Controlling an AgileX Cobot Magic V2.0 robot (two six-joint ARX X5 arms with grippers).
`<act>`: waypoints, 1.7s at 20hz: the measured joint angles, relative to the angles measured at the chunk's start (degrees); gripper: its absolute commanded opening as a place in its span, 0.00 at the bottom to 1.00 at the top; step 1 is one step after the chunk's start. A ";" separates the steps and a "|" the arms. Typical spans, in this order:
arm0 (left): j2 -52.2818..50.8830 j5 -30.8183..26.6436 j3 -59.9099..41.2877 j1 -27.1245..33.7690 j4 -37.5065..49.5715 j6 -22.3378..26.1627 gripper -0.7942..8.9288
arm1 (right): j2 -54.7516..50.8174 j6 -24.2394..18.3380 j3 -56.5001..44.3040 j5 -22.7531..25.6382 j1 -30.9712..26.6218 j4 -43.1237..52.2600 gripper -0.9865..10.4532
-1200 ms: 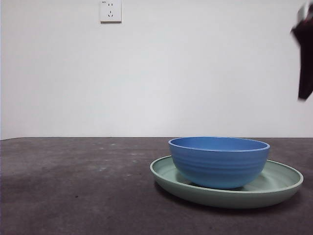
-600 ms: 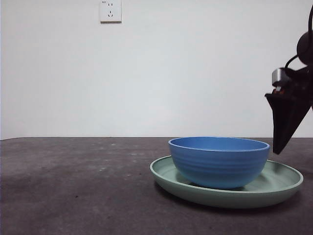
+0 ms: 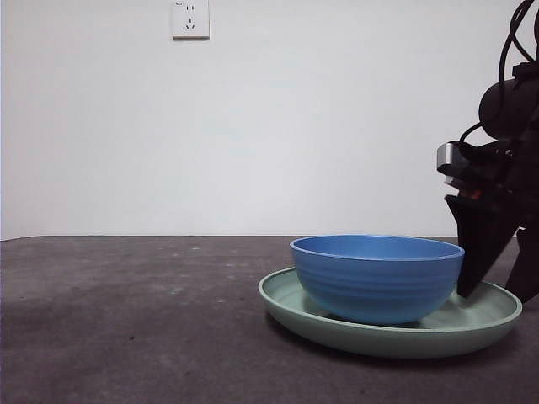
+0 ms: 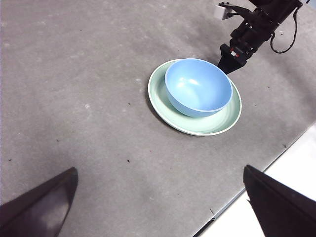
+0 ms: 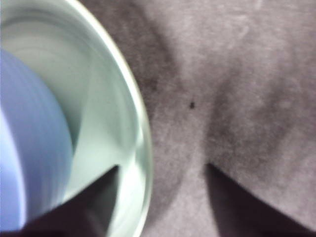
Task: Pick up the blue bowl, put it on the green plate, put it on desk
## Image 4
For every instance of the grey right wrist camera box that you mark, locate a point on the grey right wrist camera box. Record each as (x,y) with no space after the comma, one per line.
(220,12)

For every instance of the pale green round plate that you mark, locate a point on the pale green round plate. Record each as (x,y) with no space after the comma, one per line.
(209,123)

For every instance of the blue ribbed bowl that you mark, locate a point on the blue ribbed bowl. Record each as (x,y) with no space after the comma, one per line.
(197,93)

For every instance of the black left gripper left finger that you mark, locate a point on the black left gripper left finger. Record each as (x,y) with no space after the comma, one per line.
(34,212)

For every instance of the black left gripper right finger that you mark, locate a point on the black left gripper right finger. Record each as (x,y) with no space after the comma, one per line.
(284,212)

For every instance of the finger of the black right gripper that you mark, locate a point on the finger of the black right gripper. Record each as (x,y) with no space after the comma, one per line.
(228,63)

